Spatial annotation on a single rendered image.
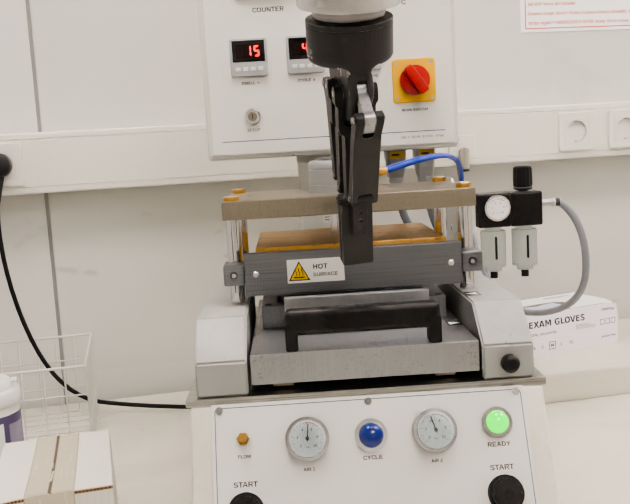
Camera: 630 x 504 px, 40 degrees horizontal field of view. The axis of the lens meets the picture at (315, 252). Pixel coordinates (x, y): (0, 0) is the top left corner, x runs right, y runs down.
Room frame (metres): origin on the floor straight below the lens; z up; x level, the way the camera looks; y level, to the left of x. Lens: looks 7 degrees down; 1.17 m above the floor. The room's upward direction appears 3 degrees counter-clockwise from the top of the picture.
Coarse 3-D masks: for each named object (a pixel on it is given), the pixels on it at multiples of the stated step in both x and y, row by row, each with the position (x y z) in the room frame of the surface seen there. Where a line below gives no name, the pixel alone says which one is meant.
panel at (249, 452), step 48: (240, 432) 0.78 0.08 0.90; (336, 432) 0.78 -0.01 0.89; (384, 432) 0.77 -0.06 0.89; (480, 432) 0.78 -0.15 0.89; (528, 432) 0.78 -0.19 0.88; (240, 480) 0.76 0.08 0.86; (288, 480) 0.76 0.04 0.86; (336, 480) 0.76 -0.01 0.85; (384, 480) 0.76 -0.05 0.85; (432, 480) 0.76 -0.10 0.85; (480, 480) 0.76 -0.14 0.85; (528, 480) 0.76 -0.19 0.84
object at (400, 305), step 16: (352, 304) 0.81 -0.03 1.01; (368, 304) 0.81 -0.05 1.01; (384, 304) 0.80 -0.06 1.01; (400, 304) 0.80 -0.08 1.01; (416, 304) 0.80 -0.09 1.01; (432, 304) 0.80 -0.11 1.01; (288, 320) 0.80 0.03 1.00; (304, 320) 0.79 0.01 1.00; (320, 320) 0.80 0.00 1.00; (336, 320) 0.80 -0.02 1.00; (352, 320) 0.80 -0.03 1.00; (368, 320) 0.80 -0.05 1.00; (384, 320) 0.80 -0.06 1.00; (400, 320) 0.80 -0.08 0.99; (416, 320) 0.80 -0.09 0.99; (432, 320) 0.80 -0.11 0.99; (288, 336) 0.79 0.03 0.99; (432, 336) 0.80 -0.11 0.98
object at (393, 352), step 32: (256, 320) 0.96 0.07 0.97; (448, 320) 0.90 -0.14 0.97; (256, 352) 0.80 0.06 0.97; (288, 352) 0.80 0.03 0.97; (320, 352) 0.80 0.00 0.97; (352, 352) 0.80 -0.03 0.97; (384, 352) 0.80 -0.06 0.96; (416, 352) 0.80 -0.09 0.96; (448, 352) 0.80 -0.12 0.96; (256, 384) 0.79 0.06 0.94; (288, 384) 0.81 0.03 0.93
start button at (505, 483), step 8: (504, 480) 0.75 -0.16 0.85; (512, 480) 0.75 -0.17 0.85; (496, 488) 0.75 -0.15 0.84; (504, 488) 0.75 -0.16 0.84; (512, 488) 0.75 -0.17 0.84; (520, 488) 0.75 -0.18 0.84; (496, 496) 0.74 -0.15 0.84; (504, 496) 0.74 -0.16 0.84; (512, 496) 0.74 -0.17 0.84; (520, 496) 0.75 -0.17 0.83
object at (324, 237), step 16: (336, 224) 0.98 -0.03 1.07; (400, 224) 1.07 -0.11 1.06; (416, 224) 1.05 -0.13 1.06; (272, 240) 0.97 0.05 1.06; (288, 240) 0.96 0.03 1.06; (304, 240) 0.95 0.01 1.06; (320, 240) 0.94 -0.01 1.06; (336, 240) 0.93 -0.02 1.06; (384, 240) 0.91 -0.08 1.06; (400, 240) 0.91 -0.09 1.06; (416, 240) 0.91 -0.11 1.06; (432, 240) 0.91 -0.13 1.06
